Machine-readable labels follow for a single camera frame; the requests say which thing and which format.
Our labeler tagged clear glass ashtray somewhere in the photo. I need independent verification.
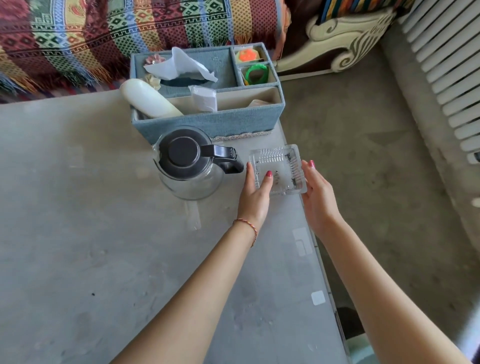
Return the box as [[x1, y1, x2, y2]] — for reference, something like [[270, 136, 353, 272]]
[[248, 144, 308, 197]]

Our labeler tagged white tissue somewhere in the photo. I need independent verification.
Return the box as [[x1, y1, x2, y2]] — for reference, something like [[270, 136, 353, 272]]
[[143, 46, 219, 83]]

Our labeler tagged person's right forearm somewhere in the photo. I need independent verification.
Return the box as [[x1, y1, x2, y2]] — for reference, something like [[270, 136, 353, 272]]
[[318, 215, 473, 364]]

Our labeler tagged grey table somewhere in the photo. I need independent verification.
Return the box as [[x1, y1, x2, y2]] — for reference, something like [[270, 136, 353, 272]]
[[0, 89, 352, 364]]

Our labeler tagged white radiator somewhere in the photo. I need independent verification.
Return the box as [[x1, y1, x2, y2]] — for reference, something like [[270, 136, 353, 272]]
[[397, 0, 480, 166]]

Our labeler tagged person's left forearm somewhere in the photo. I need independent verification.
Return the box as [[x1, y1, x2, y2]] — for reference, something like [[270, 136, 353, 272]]
[[110, 221, 260, 364]]

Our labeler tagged person's left hand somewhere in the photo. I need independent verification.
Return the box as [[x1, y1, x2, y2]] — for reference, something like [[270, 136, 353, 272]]
[[236, 161, 275, 234]]

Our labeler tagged colourful striped woven sofa throw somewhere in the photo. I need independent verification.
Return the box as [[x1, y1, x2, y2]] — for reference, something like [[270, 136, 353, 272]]
[[0, 0, 292, 104]]

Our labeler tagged red string bracelet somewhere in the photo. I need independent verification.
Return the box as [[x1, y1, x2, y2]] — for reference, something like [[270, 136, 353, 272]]
[[232, 218, 260, 248]]

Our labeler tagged white paper packet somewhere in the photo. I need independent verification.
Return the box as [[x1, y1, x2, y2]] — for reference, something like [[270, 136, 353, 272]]
[[188, 85, 218, 113]]

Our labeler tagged glass kettle with black lid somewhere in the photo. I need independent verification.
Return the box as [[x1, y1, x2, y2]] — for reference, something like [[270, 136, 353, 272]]
[[151, 125, 245, 202]]

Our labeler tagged brown sofa with cream carving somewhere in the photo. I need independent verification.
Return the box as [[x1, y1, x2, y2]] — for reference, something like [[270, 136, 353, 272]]
[[273, 0, 398, 82]]

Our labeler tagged cream white bottle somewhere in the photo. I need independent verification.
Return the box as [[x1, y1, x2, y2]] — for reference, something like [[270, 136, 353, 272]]
[[119, 77, 185, 120]]

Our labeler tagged person's right hand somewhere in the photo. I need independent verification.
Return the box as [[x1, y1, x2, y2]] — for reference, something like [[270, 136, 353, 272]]
[[299, 159, 346, 241]]

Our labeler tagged blue fabric organizer box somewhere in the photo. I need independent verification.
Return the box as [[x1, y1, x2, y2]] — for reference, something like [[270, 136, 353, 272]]
[[129, 41, 287, 145]]

